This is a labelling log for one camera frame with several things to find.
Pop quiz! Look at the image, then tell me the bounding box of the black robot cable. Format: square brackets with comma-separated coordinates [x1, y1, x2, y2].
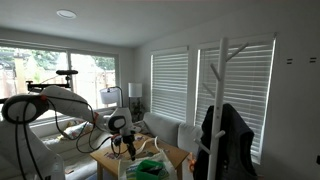
[53, 98, 114, 155]

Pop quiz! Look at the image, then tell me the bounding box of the light grey sofa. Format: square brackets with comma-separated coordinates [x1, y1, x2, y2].
[31, 111, 205, 159]

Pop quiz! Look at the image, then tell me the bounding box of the dark jacket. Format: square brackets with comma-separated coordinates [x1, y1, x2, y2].
[193, 103, 258, 180]

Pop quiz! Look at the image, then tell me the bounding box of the small orange object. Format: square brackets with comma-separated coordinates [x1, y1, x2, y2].
[188, 159, 197, 173]

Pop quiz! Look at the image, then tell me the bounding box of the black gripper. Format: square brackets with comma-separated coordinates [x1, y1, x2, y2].
[121, 133, 137, 162]

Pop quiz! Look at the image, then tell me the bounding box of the narrow white window blind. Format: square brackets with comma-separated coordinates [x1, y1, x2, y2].
[150, 49, 190, 123]

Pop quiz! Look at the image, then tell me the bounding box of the patterned cushion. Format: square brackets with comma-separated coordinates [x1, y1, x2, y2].
[62, 121, 92, 140]

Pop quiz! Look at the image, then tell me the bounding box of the white printed canvas tote bag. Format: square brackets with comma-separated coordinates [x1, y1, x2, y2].
[117, 136, 178, 180]

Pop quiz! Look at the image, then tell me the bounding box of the wooden coffee table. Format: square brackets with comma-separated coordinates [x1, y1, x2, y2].
[89, 132, 191, 180]

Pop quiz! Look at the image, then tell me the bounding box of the black camera stand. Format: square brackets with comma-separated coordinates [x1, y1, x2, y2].
[25, 69, 80, 94]

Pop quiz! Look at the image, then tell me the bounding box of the round ceiling light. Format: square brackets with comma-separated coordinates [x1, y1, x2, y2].
[55, 9, 78, 20]

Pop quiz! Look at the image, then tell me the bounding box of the arc lamp white shade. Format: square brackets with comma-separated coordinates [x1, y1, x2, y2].
[99, 85, 125, 109]

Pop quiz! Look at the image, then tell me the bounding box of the potted plant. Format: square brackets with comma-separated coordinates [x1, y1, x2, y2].
[130, 99, 146, 123]

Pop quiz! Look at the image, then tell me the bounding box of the white coat rack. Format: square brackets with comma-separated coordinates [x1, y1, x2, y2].
[193, 37, 250, 180]

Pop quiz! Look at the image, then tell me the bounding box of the wide white window blind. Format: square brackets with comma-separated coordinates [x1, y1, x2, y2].
[194, 38, 276, 164]

